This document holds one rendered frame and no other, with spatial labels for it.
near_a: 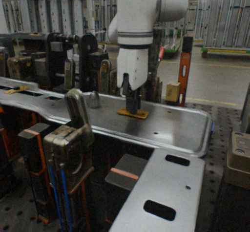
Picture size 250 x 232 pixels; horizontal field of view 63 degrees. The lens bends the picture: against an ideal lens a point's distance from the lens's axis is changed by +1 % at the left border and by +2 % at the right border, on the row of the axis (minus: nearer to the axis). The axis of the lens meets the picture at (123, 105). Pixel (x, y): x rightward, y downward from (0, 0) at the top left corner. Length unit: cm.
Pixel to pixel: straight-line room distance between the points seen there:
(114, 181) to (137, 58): 27
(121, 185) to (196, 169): 14
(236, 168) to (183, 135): 16
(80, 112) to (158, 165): 18
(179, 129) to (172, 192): 20
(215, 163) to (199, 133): 44
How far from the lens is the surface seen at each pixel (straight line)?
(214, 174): 89
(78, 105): 41
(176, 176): 38
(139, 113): 56
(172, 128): 51
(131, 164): 42
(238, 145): 38
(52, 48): 89
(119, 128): 50
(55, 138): 40
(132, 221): 31
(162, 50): 75
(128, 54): 48
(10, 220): 77
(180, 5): 49
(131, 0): 47
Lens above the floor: 125
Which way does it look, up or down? 24 degrees down
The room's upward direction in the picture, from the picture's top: straight up
